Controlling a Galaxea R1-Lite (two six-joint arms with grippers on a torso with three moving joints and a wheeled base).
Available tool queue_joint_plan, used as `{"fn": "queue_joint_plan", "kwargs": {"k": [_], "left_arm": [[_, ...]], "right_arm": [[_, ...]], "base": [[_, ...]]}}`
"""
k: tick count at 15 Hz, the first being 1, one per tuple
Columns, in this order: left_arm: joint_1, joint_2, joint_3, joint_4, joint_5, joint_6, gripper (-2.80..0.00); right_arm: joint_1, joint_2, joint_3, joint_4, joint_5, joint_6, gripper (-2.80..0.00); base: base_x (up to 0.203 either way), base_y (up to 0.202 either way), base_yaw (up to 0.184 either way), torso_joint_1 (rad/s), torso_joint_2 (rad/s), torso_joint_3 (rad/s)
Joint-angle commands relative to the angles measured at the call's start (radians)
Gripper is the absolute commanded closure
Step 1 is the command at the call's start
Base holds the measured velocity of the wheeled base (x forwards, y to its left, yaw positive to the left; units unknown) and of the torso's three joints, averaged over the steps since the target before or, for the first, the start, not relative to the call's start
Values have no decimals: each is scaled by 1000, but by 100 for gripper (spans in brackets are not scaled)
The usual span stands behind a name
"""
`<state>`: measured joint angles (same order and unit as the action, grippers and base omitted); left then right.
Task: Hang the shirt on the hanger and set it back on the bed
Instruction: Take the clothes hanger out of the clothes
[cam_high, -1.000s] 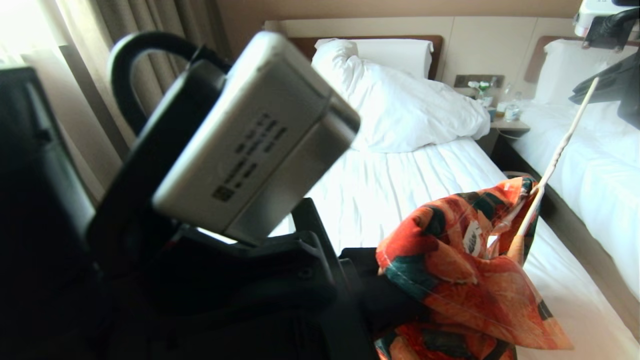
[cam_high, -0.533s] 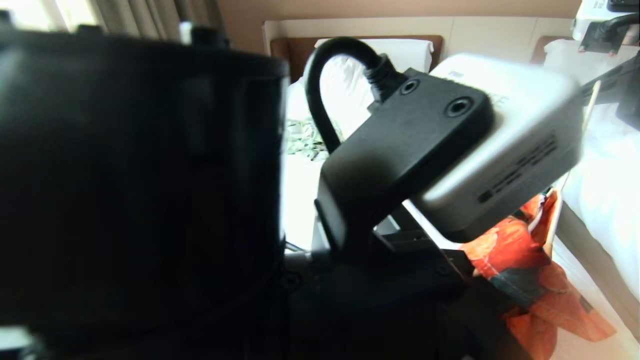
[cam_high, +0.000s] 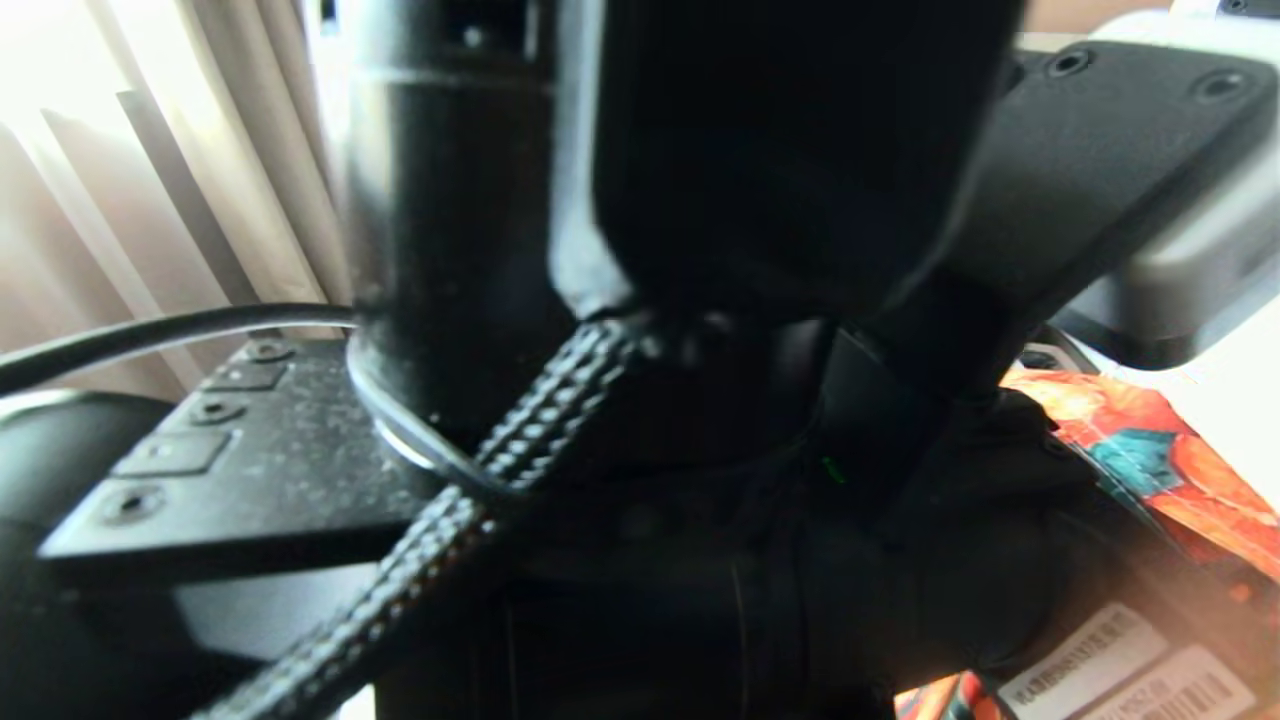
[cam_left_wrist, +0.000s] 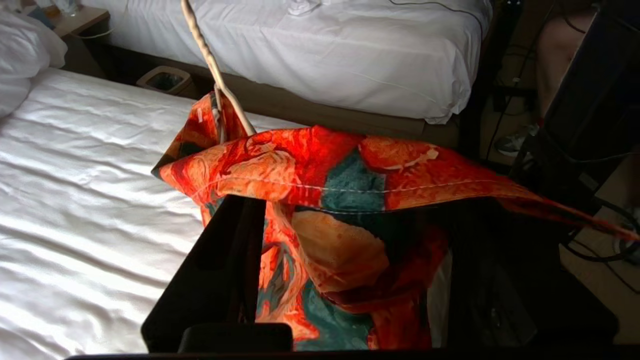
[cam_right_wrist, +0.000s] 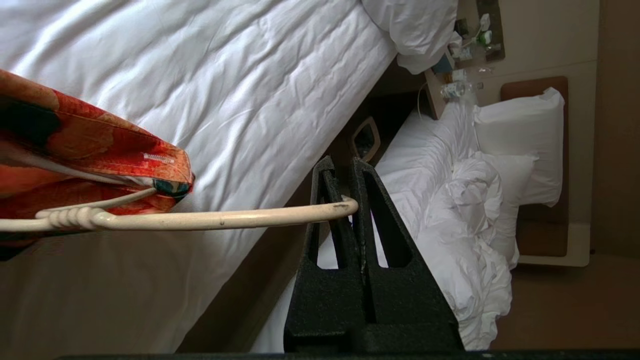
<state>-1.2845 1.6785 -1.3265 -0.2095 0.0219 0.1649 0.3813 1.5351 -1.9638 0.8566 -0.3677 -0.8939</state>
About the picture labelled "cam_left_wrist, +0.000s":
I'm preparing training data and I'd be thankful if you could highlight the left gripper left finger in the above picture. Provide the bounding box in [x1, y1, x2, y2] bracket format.
[141, 194, 294, 354]

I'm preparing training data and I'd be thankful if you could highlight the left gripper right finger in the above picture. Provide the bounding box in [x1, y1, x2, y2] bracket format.
[446, 198, 621, 349]

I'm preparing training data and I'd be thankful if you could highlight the orange and teal patterned shirt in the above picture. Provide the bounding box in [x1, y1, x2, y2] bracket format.
[151, 92, 640, 351]

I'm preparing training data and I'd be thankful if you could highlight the bed with white sheet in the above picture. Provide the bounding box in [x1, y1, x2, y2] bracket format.
[0, 67, 311, 360]

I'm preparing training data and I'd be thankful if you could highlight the bed with white duvet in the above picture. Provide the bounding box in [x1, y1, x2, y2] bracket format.
[82, 0, 494, 151]

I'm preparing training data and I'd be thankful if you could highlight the brown waste bin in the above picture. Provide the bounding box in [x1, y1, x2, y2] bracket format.
[136, 65, 194, 97]

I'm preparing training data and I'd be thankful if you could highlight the black equipment stand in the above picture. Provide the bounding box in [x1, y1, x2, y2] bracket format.
[510, 0, 640, 213]

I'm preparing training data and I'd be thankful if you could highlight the wooden nightstand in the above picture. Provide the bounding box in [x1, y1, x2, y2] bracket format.
[24, 4, 111, 79]

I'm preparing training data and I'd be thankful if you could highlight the crumpled white cloth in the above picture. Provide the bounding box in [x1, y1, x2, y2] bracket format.
[286, 0, 323, 16]

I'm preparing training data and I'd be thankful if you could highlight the white pillow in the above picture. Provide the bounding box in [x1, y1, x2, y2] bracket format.
[0, 12, 69, 119]

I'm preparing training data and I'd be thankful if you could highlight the black cable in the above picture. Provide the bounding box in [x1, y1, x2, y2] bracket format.
[389, 0, 494, 27]
[564, 199, 640, 264]

